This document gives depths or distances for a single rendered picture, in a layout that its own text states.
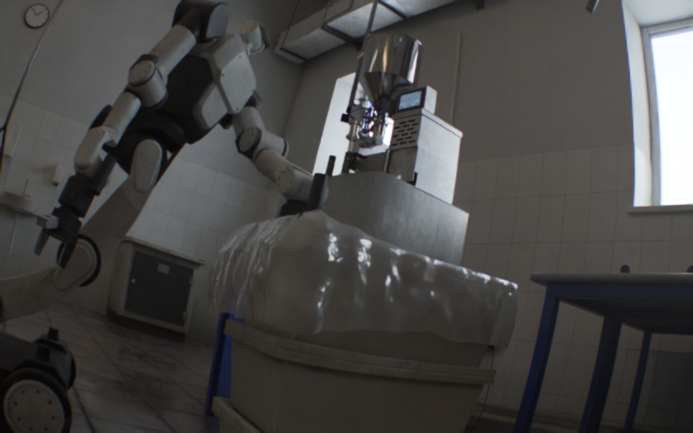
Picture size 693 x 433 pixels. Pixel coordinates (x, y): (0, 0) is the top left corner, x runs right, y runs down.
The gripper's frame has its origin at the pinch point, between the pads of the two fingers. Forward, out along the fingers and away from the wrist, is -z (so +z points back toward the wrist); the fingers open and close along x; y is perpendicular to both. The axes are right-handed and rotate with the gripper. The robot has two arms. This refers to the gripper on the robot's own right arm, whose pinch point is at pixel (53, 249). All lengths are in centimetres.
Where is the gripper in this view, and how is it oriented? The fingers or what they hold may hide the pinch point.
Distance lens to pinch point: 123.3
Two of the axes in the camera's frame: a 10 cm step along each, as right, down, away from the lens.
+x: 9.4, 2.3, -2.4
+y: 1.2, 4.4, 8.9
